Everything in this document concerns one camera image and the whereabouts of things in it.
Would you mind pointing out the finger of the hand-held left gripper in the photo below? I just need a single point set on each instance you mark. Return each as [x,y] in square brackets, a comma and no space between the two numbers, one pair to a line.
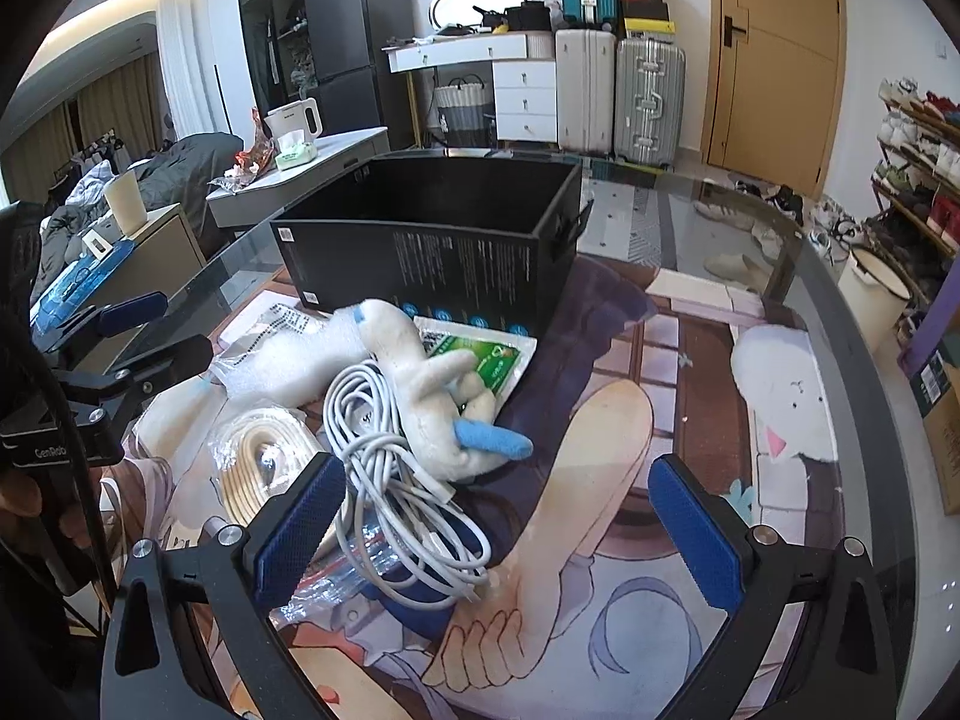
[176,360]
[135,313]

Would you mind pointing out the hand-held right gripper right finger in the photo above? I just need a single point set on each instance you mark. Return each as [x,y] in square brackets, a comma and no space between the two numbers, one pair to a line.
[701,540]

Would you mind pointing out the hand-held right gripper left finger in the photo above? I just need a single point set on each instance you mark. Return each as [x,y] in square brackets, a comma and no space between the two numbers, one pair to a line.
[300,532]

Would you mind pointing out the clear plastic packet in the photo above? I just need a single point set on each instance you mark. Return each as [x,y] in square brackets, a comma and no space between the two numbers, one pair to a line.
[352,589]

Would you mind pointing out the white printed paper packet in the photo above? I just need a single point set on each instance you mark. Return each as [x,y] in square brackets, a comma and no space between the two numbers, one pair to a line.
[262,322]

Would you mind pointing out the bubble wrap bag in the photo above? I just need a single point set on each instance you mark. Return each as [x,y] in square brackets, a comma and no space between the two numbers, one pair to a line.
[300,360]

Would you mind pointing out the white blue plush toy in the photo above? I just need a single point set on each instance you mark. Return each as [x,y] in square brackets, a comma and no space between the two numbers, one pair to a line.
[427,390]

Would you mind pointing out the green white packet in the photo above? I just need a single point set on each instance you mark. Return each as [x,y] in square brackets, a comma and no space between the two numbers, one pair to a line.
[495,360]

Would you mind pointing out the black cardboard box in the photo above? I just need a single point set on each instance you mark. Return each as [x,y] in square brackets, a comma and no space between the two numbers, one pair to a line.
[420,255]

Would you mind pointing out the person's left hand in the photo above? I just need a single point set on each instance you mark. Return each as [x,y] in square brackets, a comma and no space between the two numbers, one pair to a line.
[22,499]

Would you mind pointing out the blue packet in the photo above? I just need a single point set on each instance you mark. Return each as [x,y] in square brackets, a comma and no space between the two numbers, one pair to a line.
[82,277]

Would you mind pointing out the beige cabinet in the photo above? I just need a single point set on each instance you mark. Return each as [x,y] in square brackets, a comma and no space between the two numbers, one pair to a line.
[165,240]

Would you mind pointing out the beige cup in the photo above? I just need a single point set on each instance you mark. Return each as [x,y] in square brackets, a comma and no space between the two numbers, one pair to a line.
[126,202]

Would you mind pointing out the dark jacket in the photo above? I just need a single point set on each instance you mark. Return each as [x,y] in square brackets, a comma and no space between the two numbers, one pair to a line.
[187,172]

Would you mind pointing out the clear plastic wrapper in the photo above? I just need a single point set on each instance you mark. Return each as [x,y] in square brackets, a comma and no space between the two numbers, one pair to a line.
[229,178]

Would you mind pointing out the printed desk mat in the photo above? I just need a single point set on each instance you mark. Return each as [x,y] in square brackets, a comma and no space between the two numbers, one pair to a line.
[600,360]

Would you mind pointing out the red snack bag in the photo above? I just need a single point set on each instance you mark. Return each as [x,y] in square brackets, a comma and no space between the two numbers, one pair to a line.
[259,146]

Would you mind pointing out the beige curtain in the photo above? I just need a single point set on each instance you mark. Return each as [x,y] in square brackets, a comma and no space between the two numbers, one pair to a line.
[112,105]

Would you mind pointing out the green tissue pack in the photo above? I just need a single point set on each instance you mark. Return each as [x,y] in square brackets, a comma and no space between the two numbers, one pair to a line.
[296,156]

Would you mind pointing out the grey coffee table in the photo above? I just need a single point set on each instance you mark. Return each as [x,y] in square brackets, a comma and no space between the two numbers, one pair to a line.
[330,165]

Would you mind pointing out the white electric kettle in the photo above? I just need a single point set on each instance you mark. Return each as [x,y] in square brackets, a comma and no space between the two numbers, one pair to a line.
[292,120]

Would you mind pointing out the open cardboard box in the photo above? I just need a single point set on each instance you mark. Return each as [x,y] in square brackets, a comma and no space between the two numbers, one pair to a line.
[941,427]

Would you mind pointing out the scattered loose shoes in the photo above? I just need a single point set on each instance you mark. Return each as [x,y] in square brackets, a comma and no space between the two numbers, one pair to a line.
[739,266]

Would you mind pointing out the white enamel basin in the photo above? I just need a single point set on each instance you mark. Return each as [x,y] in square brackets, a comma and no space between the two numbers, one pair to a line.
[870,300]

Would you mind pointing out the dark glass cabinet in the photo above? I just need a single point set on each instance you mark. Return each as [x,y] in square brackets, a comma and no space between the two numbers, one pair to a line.
[262,15]

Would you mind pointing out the black refrigerator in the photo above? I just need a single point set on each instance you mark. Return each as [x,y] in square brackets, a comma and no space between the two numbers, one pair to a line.
[352,30]

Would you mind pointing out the woven laundry basket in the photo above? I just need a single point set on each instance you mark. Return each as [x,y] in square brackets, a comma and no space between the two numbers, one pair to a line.
[461,112]

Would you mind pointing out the wooden shoe rack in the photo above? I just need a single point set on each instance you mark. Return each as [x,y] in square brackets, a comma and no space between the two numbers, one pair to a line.
[911,165]

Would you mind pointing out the white dressing table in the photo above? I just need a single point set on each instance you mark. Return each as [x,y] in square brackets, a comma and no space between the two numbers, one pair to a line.
[525,90]

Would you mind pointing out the silver suitcase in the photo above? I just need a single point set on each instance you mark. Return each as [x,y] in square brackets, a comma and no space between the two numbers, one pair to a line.
[649,97]

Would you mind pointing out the wooden door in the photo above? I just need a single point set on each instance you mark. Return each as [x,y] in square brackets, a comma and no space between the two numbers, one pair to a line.
[780,90]

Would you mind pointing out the oval mirror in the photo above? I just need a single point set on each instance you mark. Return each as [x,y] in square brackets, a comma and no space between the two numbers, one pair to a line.
[472,4]

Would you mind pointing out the white suitcase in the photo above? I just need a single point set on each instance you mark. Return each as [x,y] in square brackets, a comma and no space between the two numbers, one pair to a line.
[585,90]

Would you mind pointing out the rows of racked shoes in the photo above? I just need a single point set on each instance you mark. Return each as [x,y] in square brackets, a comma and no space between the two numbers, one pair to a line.
[930,112]

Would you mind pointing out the black bag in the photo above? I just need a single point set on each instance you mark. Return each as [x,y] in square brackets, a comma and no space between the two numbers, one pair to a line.
[529,19]

